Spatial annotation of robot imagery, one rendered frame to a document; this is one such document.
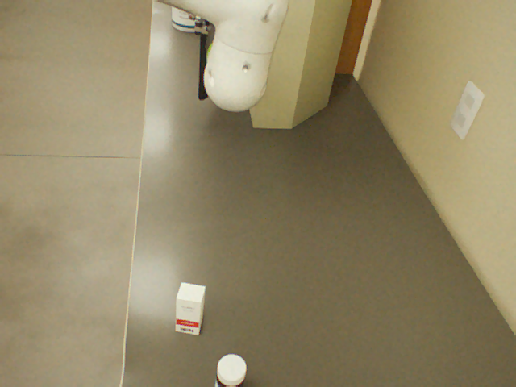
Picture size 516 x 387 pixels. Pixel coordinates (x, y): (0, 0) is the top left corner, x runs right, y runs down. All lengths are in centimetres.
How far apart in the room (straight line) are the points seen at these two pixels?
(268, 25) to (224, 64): 9
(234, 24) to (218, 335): 51
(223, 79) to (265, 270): 39
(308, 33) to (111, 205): 156
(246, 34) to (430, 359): 62
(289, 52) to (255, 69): 49
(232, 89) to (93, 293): 150
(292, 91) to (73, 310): 127
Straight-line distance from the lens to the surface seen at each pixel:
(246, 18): 78
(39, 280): 227
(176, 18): 197
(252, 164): 125
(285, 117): 139
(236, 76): 82
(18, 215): 258
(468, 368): 98
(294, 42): 130
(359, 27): 175
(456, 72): 129
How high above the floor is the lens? 167
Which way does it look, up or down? 39 degrees down
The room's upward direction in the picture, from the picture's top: 9 degrees clockwise
